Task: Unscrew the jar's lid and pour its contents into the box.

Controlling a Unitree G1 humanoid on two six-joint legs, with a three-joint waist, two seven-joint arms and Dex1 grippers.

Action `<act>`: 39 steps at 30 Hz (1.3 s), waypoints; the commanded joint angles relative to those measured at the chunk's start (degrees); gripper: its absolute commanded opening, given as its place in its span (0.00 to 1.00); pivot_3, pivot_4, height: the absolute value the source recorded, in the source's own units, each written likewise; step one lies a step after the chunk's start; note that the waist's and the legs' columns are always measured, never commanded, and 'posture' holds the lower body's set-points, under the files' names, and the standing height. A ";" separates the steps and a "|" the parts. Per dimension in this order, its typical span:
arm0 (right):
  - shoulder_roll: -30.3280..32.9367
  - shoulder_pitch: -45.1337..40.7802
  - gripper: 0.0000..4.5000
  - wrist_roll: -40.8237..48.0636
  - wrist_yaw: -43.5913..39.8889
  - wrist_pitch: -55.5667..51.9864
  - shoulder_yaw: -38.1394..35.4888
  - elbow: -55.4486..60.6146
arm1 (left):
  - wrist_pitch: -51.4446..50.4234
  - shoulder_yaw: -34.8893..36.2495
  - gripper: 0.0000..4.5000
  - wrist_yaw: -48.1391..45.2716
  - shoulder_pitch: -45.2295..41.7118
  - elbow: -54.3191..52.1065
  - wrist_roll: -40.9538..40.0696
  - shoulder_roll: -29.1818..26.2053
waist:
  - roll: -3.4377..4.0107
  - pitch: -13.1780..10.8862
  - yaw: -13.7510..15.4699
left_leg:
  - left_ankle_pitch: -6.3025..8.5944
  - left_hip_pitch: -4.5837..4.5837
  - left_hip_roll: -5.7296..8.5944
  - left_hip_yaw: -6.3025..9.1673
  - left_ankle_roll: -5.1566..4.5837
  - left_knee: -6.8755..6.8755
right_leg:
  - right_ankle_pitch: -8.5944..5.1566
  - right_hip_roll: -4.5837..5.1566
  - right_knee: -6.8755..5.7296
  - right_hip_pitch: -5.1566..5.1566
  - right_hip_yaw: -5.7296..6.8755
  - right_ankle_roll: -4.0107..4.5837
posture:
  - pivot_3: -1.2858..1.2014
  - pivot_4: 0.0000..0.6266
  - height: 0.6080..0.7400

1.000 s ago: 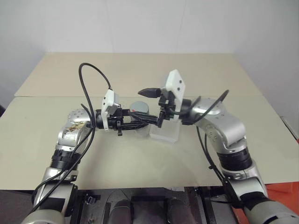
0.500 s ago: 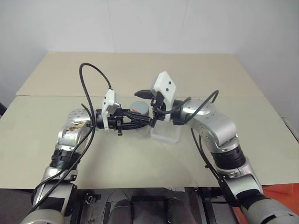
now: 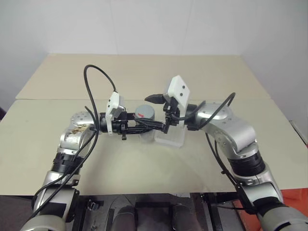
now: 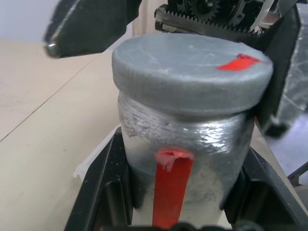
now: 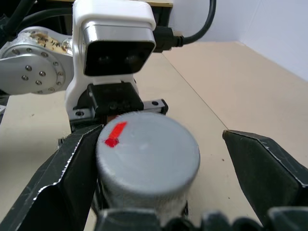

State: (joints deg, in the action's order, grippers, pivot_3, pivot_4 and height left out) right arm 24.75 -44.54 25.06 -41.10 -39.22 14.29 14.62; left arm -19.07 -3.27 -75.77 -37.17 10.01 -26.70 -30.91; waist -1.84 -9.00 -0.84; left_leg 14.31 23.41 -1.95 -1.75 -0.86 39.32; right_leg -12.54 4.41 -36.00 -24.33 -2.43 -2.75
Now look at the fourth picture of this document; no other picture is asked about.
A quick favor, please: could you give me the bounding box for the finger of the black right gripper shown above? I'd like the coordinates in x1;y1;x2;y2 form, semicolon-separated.
42;0;142;59
250;3;308;138

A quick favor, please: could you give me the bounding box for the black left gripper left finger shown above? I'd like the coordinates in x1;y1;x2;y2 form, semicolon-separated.
64;131;136;231

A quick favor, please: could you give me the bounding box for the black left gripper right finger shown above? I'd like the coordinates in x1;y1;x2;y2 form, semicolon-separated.
219;146;304;231

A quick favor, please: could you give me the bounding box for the grey jar with red stripe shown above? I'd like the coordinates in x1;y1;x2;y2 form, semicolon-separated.
117;92;256;230

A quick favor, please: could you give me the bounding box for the black stand leg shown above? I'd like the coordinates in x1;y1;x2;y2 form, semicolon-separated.
287;162;308;186

